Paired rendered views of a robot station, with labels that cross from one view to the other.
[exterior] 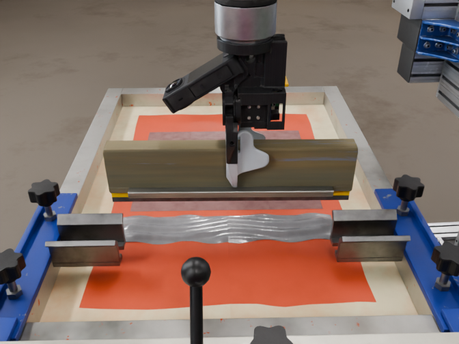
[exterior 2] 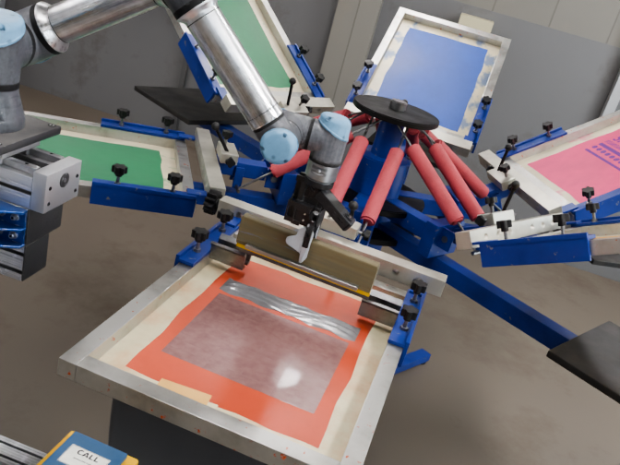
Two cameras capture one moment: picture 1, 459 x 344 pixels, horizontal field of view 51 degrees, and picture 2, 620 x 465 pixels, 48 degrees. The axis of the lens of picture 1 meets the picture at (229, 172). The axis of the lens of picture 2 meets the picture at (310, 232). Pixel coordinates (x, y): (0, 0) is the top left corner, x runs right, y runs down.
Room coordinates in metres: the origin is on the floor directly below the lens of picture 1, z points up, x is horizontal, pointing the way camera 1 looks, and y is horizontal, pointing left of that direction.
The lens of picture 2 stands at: (2.10, 0.32, 1.81)
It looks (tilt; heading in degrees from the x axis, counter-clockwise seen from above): 23 degrees down; 192
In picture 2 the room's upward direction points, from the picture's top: 16 degrees clockwise
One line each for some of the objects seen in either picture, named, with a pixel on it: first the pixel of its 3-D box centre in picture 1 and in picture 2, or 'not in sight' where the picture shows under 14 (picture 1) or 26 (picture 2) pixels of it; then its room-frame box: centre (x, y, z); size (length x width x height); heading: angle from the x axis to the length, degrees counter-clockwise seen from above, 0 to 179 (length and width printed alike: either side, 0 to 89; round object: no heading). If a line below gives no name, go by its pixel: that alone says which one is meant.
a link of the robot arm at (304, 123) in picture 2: not in sight; (287, 129); (0.64, -0.11, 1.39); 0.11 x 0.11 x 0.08; 13
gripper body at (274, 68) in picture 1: (250, 81); (310, 200); (0.60, -0.03, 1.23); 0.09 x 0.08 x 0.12; 91
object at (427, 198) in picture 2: not in sight; (370, 195); (-0.28, -0.02, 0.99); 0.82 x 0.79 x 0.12; 1
